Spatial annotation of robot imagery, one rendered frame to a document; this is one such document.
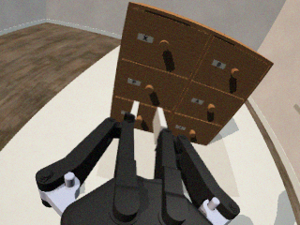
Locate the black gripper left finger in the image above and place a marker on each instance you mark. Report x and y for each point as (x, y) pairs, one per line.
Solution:
(59, 183)

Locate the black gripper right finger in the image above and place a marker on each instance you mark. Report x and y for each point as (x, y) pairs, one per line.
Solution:
(202, 188)

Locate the brown wooden chest of drawers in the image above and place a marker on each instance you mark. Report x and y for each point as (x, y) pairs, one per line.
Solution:
(204, 28)

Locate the brown wooden drawer front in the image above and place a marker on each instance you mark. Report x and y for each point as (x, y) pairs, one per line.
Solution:
(208, 102)
(223, 63)
(146, 113)
(149, 36)
(136, 80)
(199, 130)

